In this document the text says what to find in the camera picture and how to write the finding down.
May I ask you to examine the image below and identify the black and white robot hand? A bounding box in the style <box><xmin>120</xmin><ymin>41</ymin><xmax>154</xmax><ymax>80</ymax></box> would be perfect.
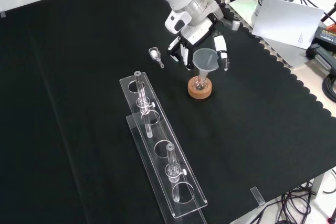
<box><xmin>167</xmin><ymin>0</ymin><xmax>241</xmax><ymax>72</ymax></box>

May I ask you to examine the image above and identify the translucent plastic funnel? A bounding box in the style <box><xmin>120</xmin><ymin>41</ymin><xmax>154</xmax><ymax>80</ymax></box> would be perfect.
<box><xmin>192</xmin><ymin>48</ymin><xmax>219</xmax><ymax>83</ymax></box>

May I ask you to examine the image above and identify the glass weighing funnel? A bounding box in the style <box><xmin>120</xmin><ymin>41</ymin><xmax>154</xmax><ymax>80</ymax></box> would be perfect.
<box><xmin>148</xmin><ymin>47</ymin><xmax>166</xmax><ymax>69</ymax></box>

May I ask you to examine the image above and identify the glass round-bottom flask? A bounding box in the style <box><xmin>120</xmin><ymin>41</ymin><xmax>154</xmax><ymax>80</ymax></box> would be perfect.
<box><xmin>191</xmin><ymin>75</ymin><xmax>209</xmax><ymax>91</ymax></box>

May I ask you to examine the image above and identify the clear acrylic funnel stand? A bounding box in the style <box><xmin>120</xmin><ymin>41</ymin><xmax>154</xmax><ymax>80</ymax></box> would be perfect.
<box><xmin>119</xmin><ymin>70</ymin><xmax>209</xmax><ymax>224</ymax></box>

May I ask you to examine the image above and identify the pale base board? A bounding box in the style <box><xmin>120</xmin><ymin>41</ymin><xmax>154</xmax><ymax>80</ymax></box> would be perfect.
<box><xmin>219</xmin><ymin>0</ymin><xmax>320</xmax><ymax>69</ymax></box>

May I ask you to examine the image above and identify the black power unit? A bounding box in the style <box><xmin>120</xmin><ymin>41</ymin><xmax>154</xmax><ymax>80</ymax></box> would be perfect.
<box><xmin>313</xmin><ymin>24</ymin><xmax>336</xmax><ymax>46</ymax></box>

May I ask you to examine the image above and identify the black tripod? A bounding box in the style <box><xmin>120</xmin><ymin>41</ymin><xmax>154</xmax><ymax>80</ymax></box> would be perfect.
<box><xmin>320</xmin><ymin>0</ymin><xmax>336</xmax><ymax>24</ymax></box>

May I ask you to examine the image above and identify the black bench cloth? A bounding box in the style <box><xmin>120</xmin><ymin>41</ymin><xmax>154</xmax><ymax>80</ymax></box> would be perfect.
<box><xmin>0</xmin><ymin>0</ymin><xmax>336</xmax><ymax>224</ymax></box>

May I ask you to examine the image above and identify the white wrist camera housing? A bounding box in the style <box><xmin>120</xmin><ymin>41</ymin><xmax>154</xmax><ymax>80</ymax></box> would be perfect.
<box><xmin>164</xmin><ymin>10</ymin><xmax>193</xmax><ymax>35</ymax></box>

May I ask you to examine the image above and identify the cork ring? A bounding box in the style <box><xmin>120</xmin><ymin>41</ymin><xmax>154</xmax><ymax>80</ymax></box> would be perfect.
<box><xmin>187</xmin><ymin>76</ymin><xmax>213</xmax><ymax>100</ymax></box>

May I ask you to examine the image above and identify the black cable bundle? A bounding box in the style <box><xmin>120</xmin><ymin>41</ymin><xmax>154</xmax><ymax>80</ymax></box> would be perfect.
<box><xmin>272</xmin><ymin>167</ymin><xmax>336</xmax><ymax>224</ymax></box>

